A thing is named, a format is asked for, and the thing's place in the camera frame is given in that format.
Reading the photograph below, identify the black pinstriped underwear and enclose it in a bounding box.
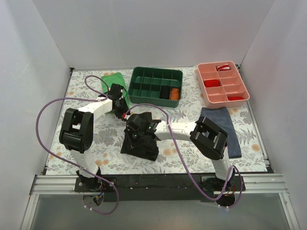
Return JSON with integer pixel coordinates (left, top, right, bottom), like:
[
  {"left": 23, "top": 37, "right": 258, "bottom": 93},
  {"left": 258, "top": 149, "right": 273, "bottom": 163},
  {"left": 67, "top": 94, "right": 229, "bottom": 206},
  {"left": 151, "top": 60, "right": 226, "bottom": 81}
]
[{"left": 120, "top": 112, "right": 159, "bottom": 161}]

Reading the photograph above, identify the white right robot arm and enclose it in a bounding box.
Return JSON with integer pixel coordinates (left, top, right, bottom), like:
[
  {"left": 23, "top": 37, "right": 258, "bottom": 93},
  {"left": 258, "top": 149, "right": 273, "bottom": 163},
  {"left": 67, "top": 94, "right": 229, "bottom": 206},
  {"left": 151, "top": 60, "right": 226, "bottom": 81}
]
[{"left": 121, "top": 112, "right": 235, "bottom": 191}]

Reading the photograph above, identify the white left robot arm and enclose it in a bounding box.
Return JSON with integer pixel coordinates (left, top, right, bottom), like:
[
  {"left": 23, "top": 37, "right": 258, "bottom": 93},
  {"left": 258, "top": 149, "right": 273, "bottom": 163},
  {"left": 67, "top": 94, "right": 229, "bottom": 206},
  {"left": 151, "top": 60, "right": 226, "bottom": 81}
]
[{"left": 59, "top": 83, "right": 129, "bottom": 192}]

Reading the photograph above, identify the red white striped roll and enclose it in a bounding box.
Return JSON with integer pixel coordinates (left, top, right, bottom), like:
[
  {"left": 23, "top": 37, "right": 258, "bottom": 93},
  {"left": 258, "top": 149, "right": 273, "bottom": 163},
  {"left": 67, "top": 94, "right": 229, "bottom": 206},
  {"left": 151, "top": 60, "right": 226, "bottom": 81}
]
[{"left": 216, "top": 64, "right": 230, "bottom": 71}]

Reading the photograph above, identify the floral patterned table mat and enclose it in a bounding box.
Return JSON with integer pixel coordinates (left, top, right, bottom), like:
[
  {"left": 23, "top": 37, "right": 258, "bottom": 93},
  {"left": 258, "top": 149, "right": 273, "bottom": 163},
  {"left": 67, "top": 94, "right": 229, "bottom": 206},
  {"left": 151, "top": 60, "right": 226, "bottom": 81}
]
[{"left": 47, "top": 68, "right": 268, "bottom": 174}]

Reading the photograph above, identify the green folded cloth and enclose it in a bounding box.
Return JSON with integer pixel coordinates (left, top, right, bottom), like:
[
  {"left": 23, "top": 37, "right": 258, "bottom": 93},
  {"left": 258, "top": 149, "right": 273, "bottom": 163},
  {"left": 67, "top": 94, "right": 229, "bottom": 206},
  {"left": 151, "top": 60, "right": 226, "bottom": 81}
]
[{"left": 101, "top": 72, "right": 130, "bottom": 107}]

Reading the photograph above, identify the green compartment bin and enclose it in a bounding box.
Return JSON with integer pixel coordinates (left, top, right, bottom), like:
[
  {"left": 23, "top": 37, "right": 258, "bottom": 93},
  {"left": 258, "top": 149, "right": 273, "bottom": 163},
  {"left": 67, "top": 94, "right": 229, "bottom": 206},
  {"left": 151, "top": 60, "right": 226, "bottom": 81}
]
[{"left": 128, "top": 67, "right": 183, "bottom": 108}]

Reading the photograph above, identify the black rolled cloth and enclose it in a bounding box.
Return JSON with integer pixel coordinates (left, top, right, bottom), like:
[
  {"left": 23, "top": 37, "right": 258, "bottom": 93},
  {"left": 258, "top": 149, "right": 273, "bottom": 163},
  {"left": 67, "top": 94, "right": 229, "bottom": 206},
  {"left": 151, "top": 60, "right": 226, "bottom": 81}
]
[{"left": 159, "top": 85, "right": 171, "bottom": 100}]

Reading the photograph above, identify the orange rolled cloth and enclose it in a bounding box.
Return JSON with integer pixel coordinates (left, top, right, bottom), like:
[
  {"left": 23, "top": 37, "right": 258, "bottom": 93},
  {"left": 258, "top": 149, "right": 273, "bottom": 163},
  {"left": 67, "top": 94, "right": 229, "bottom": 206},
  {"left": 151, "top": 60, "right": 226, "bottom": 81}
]
[{"left": 169, "top": 88, "right": 180, "bottom": 101}]

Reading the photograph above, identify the red rolled cloth left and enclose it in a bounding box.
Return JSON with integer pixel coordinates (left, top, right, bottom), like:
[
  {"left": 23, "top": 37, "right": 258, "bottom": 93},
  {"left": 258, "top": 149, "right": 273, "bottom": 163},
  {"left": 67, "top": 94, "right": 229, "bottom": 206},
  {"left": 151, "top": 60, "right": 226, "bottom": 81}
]
[{"left": 204, "top": 79, "right": 221, "bottom": 88}]

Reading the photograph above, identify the red rolled cloth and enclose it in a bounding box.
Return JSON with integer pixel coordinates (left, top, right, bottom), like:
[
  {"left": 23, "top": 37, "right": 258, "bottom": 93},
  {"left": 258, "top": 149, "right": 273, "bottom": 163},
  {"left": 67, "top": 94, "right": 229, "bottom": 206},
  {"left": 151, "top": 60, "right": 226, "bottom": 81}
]
[
  {"left": 227, "top": 95, "right": 244, "bottom": 101},
  {"left": 204, "top": 79, "right": 221, "bottom": 88}
]

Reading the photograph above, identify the grey-blue folded cloth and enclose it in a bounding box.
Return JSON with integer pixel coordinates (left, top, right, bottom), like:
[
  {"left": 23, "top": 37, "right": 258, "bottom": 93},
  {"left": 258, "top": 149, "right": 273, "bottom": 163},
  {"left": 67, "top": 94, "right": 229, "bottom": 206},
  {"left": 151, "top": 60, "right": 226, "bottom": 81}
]
[{"left": 201, "top": 107, "right": 242, "bottom": 159}]

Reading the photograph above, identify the pink compartment bin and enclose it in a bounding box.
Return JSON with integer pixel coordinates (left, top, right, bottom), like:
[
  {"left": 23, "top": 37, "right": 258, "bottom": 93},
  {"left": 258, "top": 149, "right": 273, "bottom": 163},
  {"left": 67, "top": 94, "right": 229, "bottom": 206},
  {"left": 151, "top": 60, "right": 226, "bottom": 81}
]
[{"left": 197, "top": 61, "right": 250, "bottom": 109}]

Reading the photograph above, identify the red rolled cloth right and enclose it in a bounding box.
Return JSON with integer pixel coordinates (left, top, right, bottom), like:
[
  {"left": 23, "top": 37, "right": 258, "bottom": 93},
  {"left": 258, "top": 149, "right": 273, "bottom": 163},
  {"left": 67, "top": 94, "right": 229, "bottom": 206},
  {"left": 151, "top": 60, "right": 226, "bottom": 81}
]
[{"left": 227, "top": 95, "right": 244, "bottom": 101}]

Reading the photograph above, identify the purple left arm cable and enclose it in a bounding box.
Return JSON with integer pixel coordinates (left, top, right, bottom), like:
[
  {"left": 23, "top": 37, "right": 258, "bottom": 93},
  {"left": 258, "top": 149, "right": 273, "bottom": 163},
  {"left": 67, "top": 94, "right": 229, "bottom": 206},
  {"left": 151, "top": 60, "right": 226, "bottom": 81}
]
[{"left": 35, "top": 75, "right": 120, "bottom": 215}]

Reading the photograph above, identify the black table edge rail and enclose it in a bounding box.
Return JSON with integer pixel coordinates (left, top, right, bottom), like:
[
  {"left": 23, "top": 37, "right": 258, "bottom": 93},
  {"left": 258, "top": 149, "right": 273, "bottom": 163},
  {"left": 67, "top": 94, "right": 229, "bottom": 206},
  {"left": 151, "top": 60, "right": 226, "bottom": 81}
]
[{"left": 74, "top": 173, "right": 241, "bottom": 202}]

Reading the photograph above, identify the aluminium frame rail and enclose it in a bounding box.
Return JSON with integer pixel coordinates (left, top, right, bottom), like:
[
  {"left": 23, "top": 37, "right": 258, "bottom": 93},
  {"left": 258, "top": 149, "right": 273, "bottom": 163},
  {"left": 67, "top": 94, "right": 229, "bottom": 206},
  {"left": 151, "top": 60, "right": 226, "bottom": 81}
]
[{"left": 30, "top": 174, "right": 83, "bottom": 194}]

